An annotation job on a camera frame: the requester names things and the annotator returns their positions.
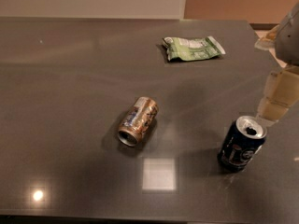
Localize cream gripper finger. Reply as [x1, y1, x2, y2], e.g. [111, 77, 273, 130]
[254, 25, 278, 50]
[257, 64, 299, 122]

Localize orange soda can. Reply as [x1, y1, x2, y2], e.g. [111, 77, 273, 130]
[117, 97, 159, 147]

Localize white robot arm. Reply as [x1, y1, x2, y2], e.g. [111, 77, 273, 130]
[255, 3, 299, 127]

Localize blue soda can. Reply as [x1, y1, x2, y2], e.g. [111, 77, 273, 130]
[217, 116, 267, 172]

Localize green snack bag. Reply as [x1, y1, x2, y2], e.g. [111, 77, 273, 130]
[163, 36, 225, 62]

